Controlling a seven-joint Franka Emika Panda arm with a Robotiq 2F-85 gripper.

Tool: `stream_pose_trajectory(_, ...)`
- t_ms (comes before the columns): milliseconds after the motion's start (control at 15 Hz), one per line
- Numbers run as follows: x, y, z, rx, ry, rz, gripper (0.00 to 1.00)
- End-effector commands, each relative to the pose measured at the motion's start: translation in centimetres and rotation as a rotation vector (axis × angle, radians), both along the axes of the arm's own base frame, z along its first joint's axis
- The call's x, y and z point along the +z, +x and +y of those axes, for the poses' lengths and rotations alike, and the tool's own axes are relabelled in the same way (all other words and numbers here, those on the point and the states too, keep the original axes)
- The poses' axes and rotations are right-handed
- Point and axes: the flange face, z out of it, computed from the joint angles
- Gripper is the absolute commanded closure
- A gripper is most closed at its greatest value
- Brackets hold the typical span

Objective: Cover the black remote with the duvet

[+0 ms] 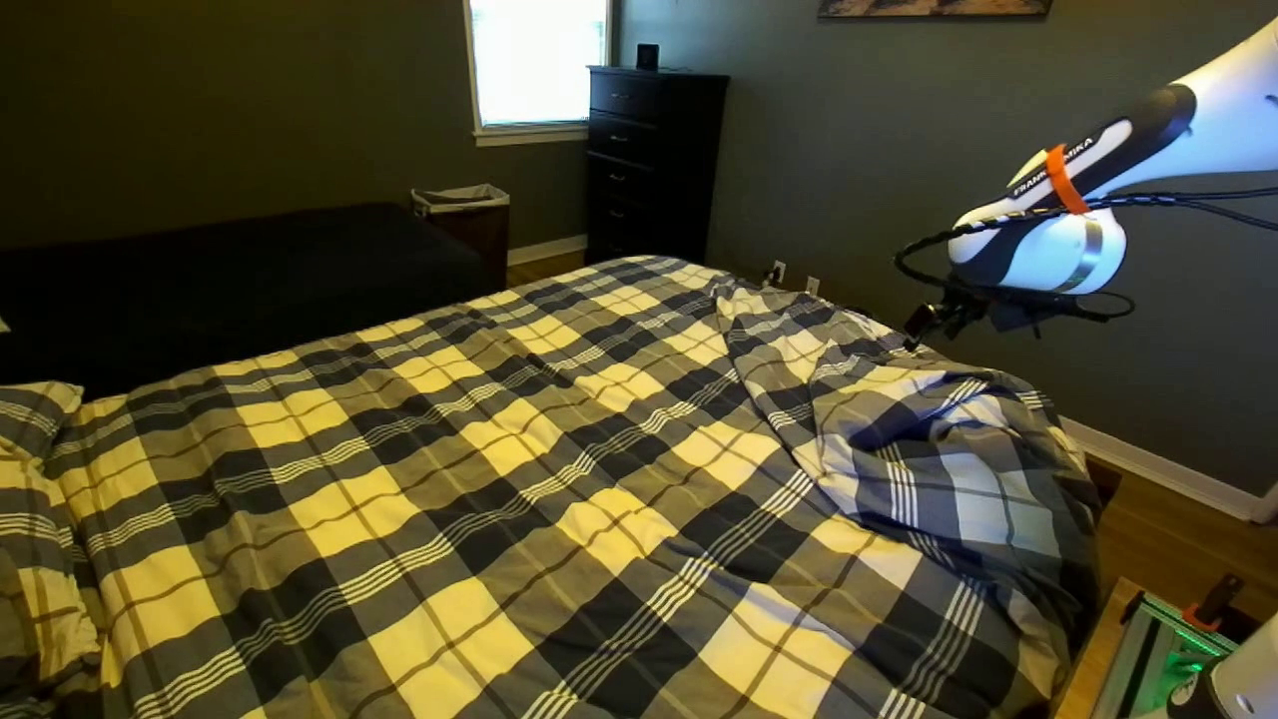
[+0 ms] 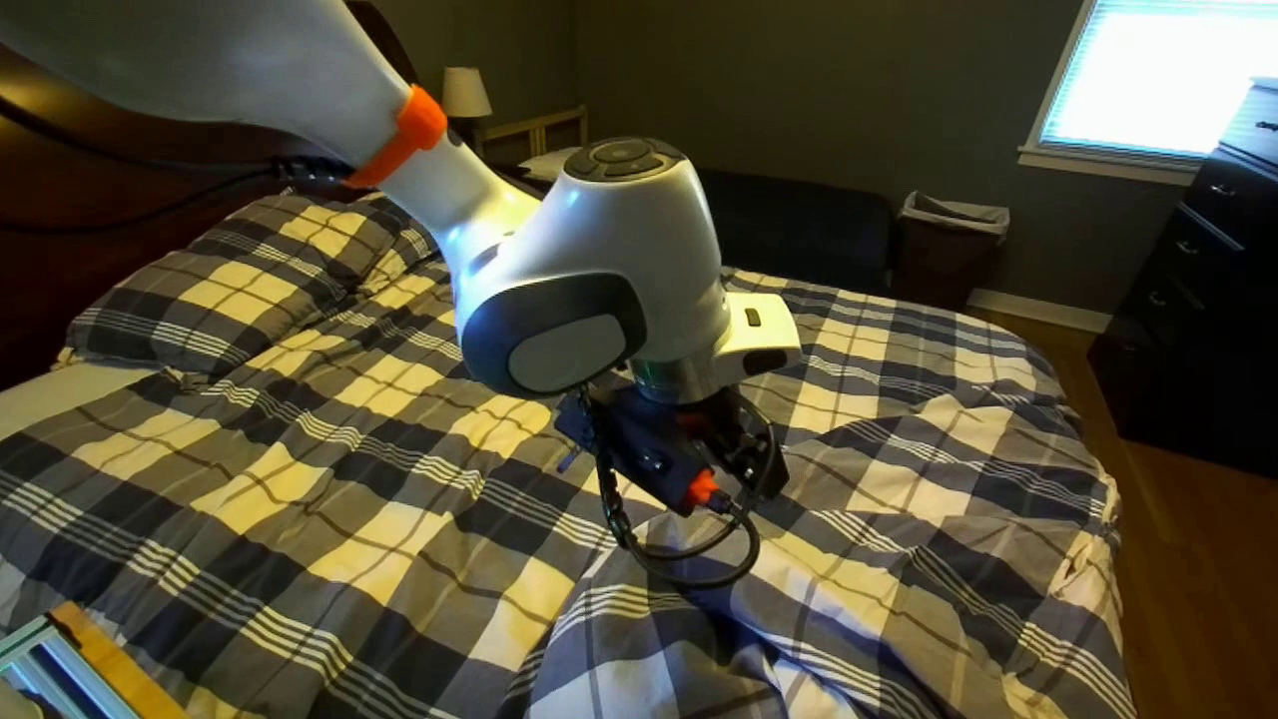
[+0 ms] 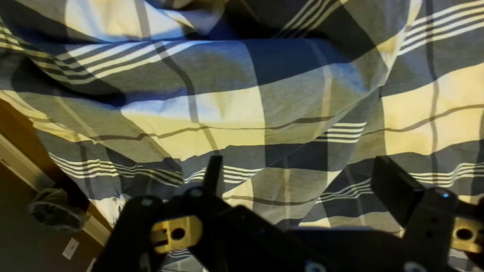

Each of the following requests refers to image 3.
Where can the plaid yellow grey duvet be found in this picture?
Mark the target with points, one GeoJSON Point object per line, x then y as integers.
{"type": "Point", "coordinates": [298, 97]}

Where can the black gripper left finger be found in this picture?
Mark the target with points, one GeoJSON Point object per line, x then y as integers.
{"type": "Point", "coordinates": [214, 177]}

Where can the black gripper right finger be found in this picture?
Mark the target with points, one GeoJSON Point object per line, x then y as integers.
{"type": "Point", "coordinates": [397, 189]}

